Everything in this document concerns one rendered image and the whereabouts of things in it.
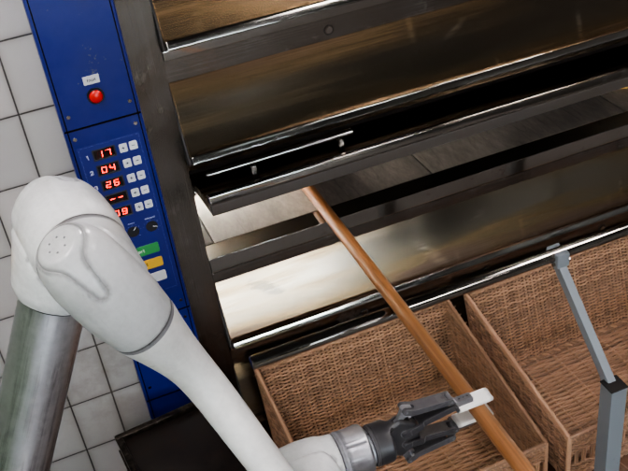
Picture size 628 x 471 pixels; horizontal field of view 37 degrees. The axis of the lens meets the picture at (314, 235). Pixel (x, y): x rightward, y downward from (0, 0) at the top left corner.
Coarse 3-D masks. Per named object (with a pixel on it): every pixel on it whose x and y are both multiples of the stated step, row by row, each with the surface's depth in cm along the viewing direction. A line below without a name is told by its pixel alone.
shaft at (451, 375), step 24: (312, 192) 228; (336, 216) 219; (360, 264) 204; (384, 288) 194; (408, 312) 187; (432, 360) 177; (456, 384) 169; (480, 408) 163; (504, 432) 159; (504, 456) 156
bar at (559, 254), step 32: (544, 256) 203; (448, 288) 198; (480, 288) 200; (576, 288) 204; (352, 320) 193; (384, 320) 194; (576, 320) 205; (288, 352) 188; (608, 384) 200; (608, 416) 202; (608, 448) 208
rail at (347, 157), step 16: (592, 80) 213; (608, 80) 214; (528, 96) 210; (544, 96) 210; (560, 96) 211; (480, 112) 206; (496, 112) 207; (432, 128) 203; (448, 128) 204; (384, 144) 200; (400, 144) 201; (320, 160) 198; (336, 160) 197; (352, 160) 199; (272, 176) 194; (288, 176) 195; (304, 176) 196; (224, 192) 191; (240, 192) 192
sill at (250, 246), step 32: (576, 128) 245; (608, 128) 243; (480, 160) 237; (512, 160) 236; (544, 160) 239; (384, 192) 231; (416, 192) 229; (448, 192) 232; (288, 224) 224; (320, 224) 222; (352, 224) 226; (224, 256) 217; (256, 256) 220
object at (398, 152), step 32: (576, 64) 229; (608, 64) 225; (480, 96) 221; (512, 96) 217; (576, 96) 213; (352, 128) 216; (384, 128) 213; (416, 128) 210; (480, 128) 207; (288, 160) 206; (384, 160) 201; (256, 192) 194; (288, 192) 196
